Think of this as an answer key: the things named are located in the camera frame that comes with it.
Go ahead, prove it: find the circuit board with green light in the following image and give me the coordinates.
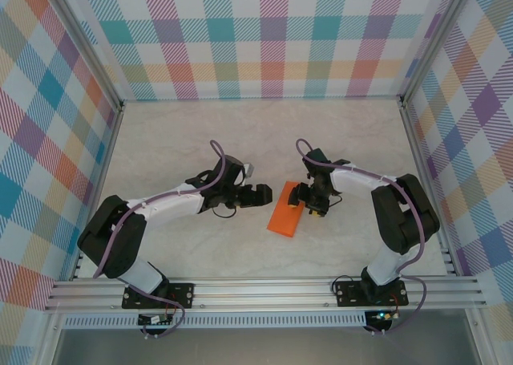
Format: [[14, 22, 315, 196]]
[[366, 309, 402, 324]]

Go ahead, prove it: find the grey metal panel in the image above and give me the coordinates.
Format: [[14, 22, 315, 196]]
[[51, 326, 482, 365]]

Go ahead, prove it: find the small black circuit board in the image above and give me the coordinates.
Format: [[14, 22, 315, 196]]
[[137, 312, 177, 326]]

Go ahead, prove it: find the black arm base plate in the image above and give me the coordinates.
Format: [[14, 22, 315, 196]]
[[335, 279, 410, 308], [121, 282, 196, 310]]

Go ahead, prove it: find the aluminium frame rail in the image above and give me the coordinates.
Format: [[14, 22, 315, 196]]
[[43, 276, 488, 312]]

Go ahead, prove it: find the aluminium side rail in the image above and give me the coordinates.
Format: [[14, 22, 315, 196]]
[[70, 102, 125, 282], [398, 95, 458, 278]]

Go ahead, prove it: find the slotted metal cable tray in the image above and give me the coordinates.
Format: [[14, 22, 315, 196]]
[[62, 311, 368, 329]]

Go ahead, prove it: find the aluminium frame post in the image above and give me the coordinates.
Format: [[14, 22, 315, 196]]
[[396, 0, 482, 107], [47, 0, 126, 113]]

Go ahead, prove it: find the aluminium frame leg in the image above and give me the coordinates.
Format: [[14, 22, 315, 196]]
[[463, 308, 492, 365], [38, 310, 65, 365]]

